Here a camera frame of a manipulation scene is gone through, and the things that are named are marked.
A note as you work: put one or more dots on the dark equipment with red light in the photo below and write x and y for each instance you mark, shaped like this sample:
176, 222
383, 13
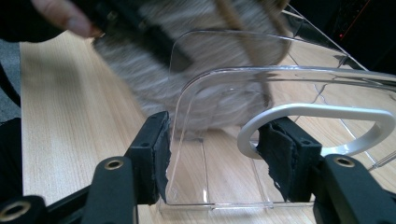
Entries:
358, 28

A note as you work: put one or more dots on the grey towel with brown trim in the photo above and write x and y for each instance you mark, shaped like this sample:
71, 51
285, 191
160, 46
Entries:
186, 77

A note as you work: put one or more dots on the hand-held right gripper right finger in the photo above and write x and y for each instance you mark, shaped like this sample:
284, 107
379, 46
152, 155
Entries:
291, 155

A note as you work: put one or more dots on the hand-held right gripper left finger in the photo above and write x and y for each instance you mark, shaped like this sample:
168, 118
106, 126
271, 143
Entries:
149, 155

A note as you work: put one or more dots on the clear acrylic divided organizer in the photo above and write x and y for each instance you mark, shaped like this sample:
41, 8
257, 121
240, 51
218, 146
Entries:
280, 87

